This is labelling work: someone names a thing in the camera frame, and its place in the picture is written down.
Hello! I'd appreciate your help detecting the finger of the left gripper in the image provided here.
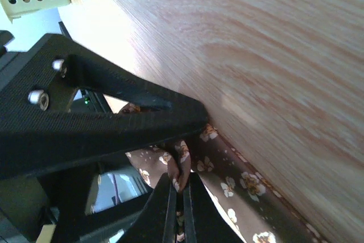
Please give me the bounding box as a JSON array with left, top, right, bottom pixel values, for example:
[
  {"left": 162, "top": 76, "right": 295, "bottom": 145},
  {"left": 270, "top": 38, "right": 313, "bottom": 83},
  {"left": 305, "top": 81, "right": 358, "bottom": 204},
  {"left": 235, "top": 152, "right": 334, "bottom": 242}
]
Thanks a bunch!
[{"left": 1, "top": 34, "right": 208, "bottom": 179}]

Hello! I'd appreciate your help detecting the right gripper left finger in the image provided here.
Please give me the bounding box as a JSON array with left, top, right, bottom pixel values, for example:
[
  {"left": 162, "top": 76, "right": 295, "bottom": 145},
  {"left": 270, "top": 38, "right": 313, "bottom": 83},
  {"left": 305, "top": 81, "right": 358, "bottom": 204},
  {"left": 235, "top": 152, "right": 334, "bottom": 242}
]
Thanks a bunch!
[{"left": 53, "top": 173, "right": 177, "bottom": 243}]

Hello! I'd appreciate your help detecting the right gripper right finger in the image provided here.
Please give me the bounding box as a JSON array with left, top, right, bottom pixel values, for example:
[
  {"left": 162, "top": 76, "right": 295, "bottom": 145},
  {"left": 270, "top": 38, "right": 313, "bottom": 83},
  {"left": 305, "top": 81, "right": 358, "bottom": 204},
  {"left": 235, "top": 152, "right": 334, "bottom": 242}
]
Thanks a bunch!
[{"left": 183, "top": 173, "right": 242, "bottom": 243}]

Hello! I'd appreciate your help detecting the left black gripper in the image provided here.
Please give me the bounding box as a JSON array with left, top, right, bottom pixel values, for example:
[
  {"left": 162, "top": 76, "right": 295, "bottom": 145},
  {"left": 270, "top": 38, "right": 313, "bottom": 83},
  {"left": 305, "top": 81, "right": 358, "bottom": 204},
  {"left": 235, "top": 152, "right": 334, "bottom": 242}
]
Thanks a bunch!
[{"left": 0, "top": 29, "right": 148, "bottom": 243}]

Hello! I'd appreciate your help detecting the brown floral tie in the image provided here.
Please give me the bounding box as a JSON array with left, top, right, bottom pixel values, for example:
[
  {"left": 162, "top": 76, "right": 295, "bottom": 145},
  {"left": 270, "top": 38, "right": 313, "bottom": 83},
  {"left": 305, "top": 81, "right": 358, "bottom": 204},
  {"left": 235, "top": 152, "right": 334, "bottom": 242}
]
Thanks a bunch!
[{"left": 118, "top": 103, "right": 328, "bottom": 243}]

